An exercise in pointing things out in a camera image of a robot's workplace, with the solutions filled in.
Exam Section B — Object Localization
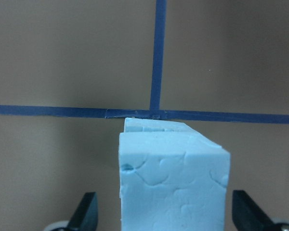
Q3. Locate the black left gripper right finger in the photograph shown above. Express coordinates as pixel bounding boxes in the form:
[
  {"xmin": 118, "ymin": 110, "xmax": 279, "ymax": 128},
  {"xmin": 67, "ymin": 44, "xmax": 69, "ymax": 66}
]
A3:
[{"xmin": 232, "ymin": 190, "xmax": 289, "ymax": 231}]

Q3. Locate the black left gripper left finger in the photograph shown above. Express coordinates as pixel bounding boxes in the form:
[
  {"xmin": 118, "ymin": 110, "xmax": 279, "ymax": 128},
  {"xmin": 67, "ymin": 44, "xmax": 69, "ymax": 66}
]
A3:
[{"xmin": 66, "ymin": 192, "xmax": 98, "ymax": 231}]

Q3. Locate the light blue foam cube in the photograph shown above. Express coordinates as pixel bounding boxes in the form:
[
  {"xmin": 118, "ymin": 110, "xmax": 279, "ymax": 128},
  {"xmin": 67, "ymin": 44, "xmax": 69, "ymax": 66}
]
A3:
[
  {"xmin": 124, "ymin": 118, "xmax": 196, "ymax": 132},
  {"xmin": 118, "ymin": 132, "xmax": 230, "ymax": 231}
]

